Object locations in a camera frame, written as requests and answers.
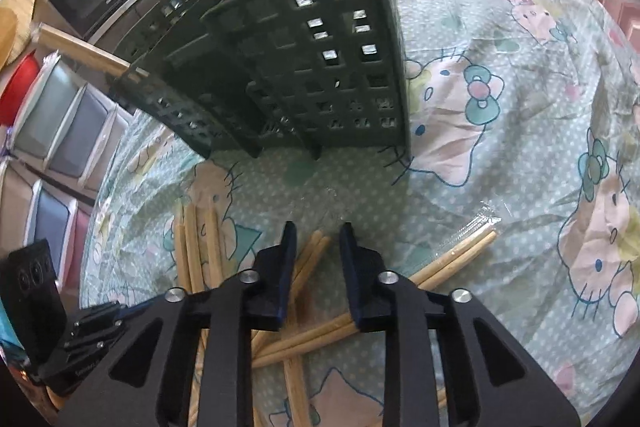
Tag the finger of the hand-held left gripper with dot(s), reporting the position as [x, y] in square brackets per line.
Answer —
[97, 319]

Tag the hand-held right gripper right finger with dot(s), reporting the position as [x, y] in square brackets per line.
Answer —
[352, 279]

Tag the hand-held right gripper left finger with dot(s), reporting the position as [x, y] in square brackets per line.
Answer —
[286, 272]

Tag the pile of wooden chopsticks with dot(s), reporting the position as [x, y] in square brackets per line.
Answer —
[214, 252]

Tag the green plastic utensil basket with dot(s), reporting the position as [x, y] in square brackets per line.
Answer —
[280, 72]

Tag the wooden chopstick pair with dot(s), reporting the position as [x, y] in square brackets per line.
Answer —
[75, 49]

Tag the white plastic drawer tower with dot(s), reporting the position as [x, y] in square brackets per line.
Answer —
[65, 127]

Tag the red plastic bowl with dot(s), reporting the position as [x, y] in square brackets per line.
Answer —
[17, 87]

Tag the cat-printed turquoise tablecloth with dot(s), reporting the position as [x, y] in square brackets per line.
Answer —
[500, 107]

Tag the round bamboo board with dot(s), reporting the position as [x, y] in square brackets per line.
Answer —
[12, 32]

